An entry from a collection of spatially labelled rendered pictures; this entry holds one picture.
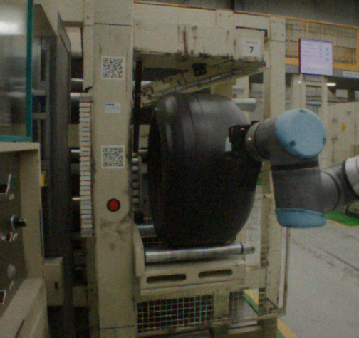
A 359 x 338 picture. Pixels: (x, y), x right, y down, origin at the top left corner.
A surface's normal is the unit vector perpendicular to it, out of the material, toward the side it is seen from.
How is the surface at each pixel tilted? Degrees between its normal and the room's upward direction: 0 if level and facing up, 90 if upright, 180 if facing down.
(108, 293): 90
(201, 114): 49
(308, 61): 90
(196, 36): 90
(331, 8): 90
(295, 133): 78
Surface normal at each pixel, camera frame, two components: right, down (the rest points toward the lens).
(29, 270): 0.22, 0.05
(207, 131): 0.19, -0.43
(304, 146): 0.21, -0.16
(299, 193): -0.28, 0.00
